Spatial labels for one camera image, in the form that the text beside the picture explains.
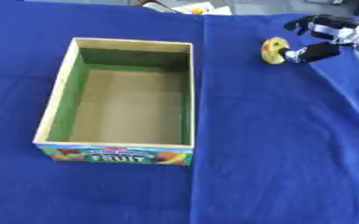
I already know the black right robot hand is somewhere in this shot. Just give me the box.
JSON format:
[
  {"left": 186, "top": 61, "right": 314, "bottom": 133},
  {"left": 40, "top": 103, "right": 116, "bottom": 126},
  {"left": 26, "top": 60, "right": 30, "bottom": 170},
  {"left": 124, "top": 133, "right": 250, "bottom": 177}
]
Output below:
[{"left": 280, "top": 14, "right": 359, "bottom": 64}]

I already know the yellow round toy fruit slice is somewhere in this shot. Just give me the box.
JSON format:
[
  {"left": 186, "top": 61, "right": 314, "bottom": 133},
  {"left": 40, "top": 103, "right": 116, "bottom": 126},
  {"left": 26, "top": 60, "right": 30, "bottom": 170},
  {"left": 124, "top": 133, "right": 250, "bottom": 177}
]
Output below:
[{"left": 259, "top": 36, "right": 292, "bottom": 66}]

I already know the tan box with green inside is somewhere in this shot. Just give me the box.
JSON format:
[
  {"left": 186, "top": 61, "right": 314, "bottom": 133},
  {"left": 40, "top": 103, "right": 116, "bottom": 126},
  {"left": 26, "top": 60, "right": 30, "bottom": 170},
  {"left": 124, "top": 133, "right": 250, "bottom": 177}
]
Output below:
[{"left": 31, "top": 37, "right": 197, "bottom": 166}]

